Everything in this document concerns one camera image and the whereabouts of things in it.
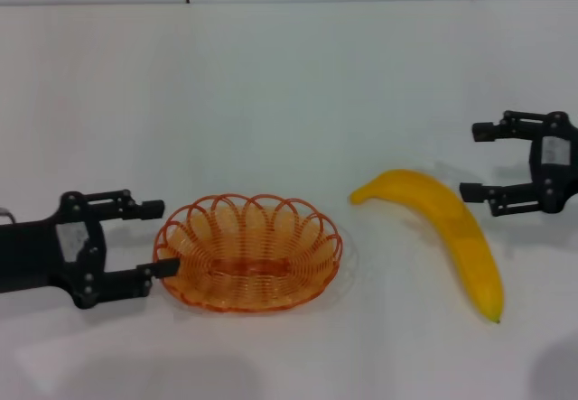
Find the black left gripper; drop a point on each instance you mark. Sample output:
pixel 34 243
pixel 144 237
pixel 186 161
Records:
pixel 40 255

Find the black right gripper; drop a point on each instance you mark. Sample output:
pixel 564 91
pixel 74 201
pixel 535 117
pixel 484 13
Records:
pixel 555 170

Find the yellow banana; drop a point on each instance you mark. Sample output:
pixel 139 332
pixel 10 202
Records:
pixel 447 219

